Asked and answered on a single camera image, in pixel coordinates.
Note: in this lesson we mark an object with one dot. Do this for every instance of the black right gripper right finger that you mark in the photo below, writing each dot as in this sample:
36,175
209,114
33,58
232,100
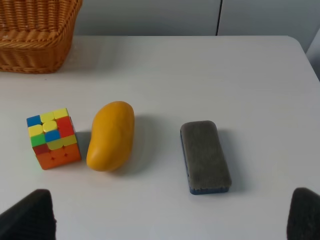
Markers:
304,215

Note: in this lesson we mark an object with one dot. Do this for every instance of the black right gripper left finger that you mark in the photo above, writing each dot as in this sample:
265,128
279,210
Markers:
32,218

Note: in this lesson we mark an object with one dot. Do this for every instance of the yellow mango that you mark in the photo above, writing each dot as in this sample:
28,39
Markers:
112,137

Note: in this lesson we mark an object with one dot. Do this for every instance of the multicoloured puzzle cube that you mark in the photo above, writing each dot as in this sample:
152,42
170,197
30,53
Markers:
53,139

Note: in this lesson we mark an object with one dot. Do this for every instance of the orange wicker basket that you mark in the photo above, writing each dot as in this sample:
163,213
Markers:
36,35

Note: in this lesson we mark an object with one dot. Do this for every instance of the grey blue whiteboard eraser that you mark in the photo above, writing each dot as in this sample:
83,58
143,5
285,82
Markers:
206,168

